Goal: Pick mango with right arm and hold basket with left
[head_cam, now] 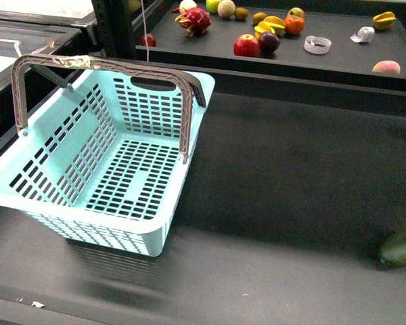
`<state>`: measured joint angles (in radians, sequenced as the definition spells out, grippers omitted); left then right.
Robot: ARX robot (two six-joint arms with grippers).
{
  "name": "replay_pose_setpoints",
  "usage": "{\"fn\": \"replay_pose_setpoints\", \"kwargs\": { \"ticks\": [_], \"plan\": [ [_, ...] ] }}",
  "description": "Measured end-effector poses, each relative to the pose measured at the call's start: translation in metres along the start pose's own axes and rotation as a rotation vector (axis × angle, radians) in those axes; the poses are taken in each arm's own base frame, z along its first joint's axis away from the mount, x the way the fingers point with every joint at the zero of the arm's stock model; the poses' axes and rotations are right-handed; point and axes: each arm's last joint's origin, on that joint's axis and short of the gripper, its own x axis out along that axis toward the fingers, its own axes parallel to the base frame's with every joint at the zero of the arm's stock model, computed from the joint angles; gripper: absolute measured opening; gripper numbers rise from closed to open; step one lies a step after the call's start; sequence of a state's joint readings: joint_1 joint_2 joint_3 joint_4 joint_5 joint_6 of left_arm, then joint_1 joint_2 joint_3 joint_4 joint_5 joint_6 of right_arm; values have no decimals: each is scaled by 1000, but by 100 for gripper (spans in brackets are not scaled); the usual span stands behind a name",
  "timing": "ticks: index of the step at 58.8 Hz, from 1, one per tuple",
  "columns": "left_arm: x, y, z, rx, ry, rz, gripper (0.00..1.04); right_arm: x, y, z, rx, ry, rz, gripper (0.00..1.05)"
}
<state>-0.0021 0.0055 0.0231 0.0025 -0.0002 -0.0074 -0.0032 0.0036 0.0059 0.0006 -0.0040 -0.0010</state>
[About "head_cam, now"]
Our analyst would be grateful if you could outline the grey basket handle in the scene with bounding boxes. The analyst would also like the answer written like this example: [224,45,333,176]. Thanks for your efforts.
[11,54,206,163]
[30,64,207,108]

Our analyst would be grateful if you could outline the light blue plastic basket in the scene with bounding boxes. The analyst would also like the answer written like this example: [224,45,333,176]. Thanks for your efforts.
[0,68,217,258]

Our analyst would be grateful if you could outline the small red apple left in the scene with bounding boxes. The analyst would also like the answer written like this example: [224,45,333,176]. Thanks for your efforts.
[141,33,156,47]

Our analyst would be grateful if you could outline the dark purple plum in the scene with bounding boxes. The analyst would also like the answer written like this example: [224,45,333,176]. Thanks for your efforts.
[258,31,280,53]

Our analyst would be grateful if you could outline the pink dragon fruit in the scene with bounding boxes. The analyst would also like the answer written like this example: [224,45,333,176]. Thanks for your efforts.
[175,7,212,37]

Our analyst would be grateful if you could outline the brown kiwi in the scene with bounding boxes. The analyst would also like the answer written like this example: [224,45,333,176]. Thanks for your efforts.
[234,7,249,21]

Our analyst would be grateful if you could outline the yellow star fruit cluster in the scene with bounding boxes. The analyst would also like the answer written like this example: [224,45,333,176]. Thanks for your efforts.
[254,16,285,39]

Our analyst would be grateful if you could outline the beige round melon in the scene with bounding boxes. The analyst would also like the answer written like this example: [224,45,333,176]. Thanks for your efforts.
[217,0,236,18]

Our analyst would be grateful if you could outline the small brown-green fruit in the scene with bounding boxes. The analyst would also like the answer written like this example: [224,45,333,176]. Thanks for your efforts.
[252,12,268,26]

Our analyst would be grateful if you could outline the green apple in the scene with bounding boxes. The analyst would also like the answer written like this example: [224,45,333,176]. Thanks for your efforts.
[206,0,222,14]

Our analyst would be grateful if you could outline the white onion-like fruit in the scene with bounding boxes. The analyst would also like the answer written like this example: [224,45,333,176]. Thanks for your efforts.
[179,0,198,14]

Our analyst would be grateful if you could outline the orange persimmon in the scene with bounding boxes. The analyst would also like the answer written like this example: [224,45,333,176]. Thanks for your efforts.
[284,15,305,35]

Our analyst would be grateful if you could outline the red-yellow apple back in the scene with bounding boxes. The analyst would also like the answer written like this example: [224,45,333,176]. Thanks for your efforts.
[288,7,305,19]

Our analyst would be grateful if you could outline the white crumpled tape piece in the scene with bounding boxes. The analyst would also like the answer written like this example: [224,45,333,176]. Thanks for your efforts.
[350,26,375,43]

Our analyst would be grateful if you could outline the pale peach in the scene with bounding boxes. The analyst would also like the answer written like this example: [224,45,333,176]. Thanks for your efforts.
[372,60,401,74]

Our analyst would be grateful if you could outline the black fruit tray shelf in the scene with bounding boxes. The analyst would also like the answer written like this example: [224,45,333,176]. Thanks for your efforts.
[133,1,406,91]

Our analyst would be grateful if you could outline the green avocado-like fruit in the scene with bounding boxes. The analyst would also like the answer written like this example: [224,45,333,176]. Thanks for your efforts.
[378,232,406,267]

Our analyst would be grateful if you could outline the yellow star fruit right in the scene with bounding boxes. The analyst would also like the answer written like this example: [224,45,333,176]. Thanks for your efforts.
[373,12,397,30]

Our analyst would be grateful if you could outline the chest freezer glass top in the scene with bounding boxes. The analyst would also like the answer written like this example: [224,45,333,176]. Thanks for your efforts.
[0,1,97,93]

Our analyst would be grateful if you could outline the black metal rack post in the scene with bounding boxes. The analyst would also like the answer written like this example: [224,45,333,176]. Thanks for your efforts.
[92,0,137,60]

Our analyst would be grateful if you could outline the clear tape ring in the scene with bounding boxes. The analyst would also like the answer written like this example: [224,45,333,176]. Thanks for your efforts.
[303,35,333,56]

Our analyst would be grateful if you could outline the white hanging cable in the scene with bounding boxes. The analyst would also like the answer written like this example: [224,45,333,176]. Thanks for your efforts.
[139,0,150,62]

